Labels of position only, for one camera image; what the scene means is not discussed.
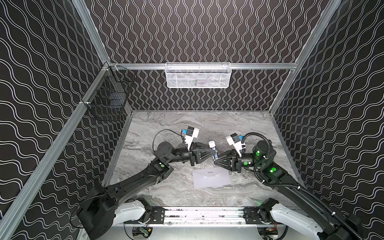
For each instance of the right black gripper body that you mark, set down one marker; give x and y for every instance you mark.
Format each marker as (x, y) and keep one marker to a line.
(234, 162)

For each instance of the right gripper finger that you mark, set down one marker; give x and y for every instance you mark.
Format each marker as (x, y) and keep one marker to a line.
(226, 164)
(228, 155)

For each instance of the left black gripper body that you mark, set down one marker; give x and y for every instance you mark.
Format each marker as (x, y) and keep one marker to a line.
(192, 154)

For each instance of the blue white glue stick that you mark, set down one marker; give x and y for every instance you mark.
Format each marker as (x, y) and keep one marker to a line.
(213, 147)

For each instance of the lavender envelope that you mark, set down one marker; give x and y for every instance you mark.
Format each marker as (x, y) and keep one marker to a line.
(209, 178)

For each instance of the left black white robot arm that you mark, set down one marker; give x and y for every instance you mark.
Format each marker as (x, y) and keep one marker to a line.
(107, 206)

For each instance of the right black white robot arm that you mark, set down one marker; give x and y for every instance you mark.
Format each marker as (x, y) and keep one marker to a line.
(321, 221)

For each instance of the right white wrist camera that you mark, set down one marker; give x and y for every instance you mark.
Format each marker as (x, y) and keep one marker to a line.
(235, 140)

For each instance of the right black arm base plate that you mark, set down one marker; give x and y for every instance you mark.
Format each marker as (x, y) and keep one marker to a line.
(259, 216)

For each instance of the aluminium front rail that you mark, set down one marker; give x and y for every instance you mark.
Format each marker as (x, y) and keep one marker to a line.
(196, 216)

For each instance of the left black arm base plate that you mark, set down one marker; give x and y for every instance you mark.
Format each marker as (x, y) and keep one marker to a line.
(154, 215)

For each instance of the white wire mesh basket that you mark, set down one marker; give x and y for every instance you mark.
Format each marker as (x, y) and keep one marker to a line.
(196, 75)

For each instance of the black wire basket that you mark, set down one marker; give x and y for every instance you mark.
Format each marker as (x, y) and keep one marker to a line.
(107, 102)

